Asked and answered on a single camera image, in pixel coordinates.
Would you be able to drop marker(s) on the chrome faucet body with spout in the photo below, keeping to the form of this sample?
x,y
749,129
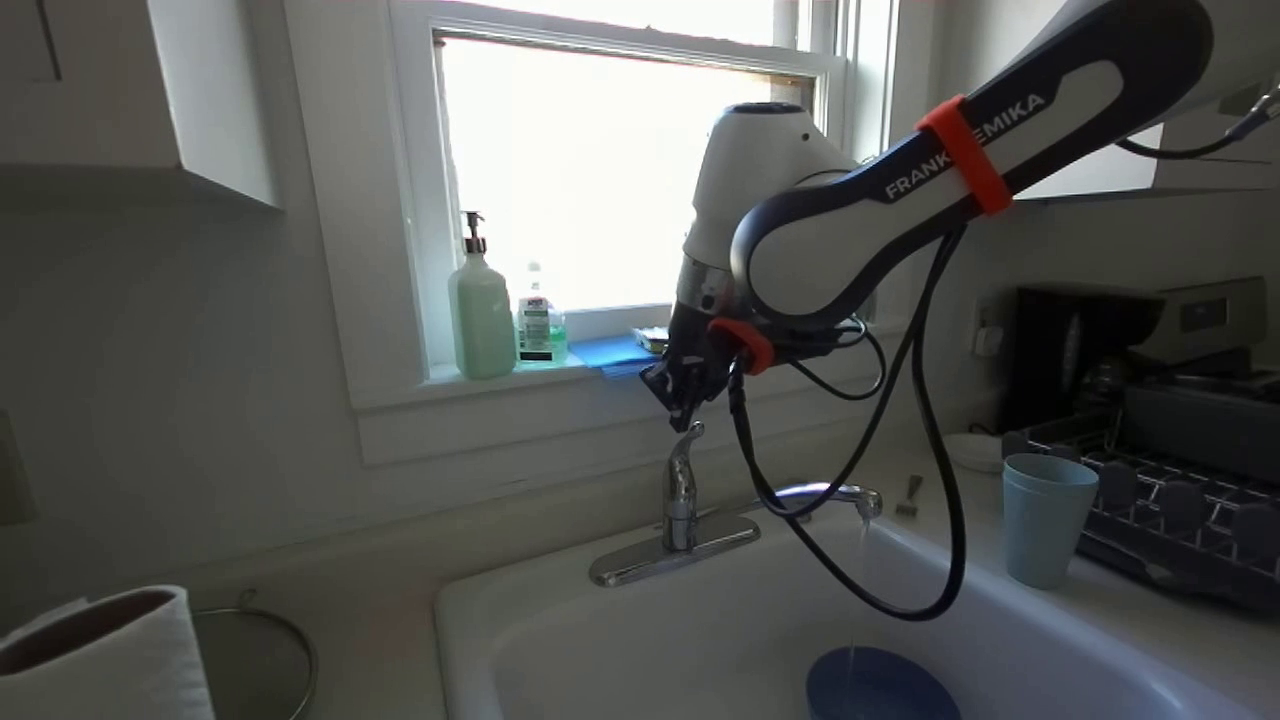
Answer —
x,y
681,544

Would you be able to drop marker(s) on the small clear green-liquid bottle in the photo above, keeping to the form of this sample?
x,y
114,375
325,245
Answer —
x,y
536,331

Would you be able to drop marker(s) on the green soap pump bottle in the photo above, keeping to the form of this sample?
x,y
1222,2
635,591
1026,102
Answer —
x,y
483,323

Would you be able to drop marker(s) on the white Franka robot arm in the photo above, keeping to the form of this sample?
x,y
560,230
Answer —
x,y
853,241

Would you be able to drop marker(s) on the black coffee maker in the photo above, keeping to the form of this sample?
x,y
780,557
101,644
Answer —
x,y
1067,355

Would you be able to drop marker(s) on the white ceramic mug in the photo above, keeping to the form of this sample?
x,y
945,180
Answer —
x,y
114,662

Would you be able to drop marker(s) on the blue plate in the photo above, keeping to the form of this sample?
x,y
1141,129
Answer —
x,y
881,687

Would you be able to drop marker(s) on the white kitchen sink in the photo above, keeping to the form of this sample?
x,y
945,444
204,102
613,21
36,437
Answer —
x,y
640,643

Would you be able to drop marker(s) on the blue sponge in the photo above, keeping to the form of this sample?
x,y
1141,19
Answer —
x,y
611,355

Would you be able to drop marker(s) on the white framed window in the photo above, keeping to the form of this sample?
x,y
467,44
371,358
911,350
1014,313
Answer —
x,y
585,160

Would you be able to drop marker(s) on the pale blue-green plastic cup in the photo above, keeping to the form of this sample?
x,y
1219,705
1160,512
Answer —
x,y
1045,521

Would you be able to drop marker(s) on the silver countertop appliance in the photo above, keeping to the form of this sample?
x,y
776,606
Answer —
x,y
1207,318

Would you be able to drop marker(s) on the white wall cabinet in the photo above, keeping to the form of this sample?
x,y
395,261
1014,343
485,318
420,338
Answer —
x,y
123,95

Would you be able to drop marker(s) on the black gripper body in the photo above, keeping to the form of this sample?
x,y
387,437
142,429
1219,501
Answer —
x,y
702,350

